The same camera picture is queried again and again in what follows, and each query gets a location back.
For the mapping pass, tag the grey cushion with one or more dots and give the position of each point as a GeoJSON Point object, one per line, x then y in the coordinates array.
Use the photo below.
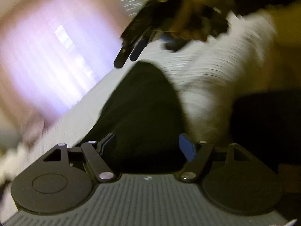
{"type": "Point", "coordinates": [9, 139]}

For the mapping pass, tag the white striped bed cover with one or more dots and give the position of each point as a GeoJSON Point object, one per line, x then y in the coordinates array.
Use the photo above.
{"type": "Point", "coordinates": [207, 77]}

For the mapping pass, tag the pink curtain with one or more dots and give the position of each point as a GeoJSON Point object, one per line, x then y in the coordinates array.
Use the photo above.
{"type": "Point", "coordinates": [54, 51]}

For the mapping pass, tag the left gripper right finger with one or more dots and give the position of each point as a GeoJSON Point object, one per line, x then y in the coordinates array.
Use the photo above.
{"type": "Point", "coordinates": [187, 147]}

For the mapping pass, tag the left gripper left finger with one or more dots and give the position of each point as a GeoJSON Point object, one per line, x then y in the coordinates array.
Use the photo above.
{"type": "Point", "coordinates": [106, 145]}

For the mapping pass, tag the person right hand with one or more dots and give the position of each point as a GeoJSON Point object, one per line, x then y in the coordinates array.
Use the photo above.
{"type": "Point", "coordinates": [180, 26]}

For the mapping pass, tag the white pillow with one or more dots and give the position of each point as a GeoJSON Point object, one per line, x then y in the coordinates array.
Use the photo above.
{"type": "Point", "coordinates": [14, 161]}

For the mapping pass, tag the black garment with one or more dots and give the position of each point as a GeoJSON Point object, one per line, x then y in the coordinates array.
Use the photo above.
{"type": "Point", "coordinates": [146, 117]}

